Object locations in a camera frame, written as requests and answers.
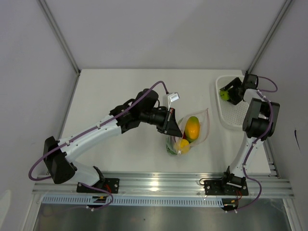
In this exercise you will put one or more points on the aluminium mounting rail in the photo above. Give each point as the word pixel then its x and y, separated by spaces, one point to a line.
pixel 171 185

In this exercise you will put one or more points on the clear pink-dotted zip bag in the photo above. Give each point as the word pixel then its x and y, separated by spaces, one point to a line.
pixel 204 121

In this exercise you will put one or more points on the yellow toy lemon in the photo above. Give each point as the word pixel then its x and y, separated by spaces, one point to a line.
pixel 182 146

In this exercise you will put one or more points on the right aluminium frame post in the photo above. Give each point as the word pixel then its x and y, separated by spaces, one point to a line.
pixel 273 29

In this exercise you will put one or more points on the left aluminium frame post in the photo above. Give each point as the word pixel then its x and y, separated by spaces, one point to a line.
pixel 58 34

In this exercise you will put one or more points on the white slotted cable duct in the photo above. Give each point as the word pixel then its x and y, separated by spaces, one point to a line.
pixel 133 201

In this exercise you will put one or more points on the green toy cabbage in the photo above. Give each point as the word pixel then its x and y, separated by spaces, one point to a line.
pixel 170 146

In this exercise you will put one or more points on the green toy apple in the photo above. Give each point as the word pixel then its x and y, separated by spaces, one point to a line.
pixel 224 95

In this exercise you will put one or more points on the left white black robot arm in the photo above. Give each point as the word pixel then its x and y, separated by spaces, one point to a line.
pixel 61 154

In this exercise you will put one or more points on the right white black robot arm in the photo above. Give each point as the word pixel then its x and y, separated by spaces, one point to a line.
pixel 259 124

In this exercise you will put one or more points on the aluminium frame post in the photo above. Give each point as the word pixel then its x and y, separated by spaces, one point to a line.
pixel 273 29
pixel 58 34

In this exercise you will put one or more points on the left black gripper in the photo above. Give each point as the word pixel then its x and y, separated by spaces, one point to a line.
pixel 169 126

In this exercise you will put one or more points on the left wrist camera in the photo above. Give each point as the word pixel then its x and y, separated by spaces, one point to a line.
pixel 169 98

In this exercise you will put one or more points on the orange yellow toy mango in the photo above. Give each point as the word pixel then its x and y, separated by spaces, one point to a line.
pixel 192 129

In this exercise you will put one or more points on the white plastic basket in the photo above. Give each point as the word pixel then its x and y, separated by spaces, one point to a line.
pixel 231 116

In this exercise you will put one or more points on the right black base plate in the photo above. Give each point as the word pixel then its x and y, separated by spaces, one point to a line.
pixel 215 187

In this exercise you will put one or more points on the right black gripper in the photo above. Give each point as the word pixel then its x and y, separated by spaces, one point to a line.
pixel 233 99

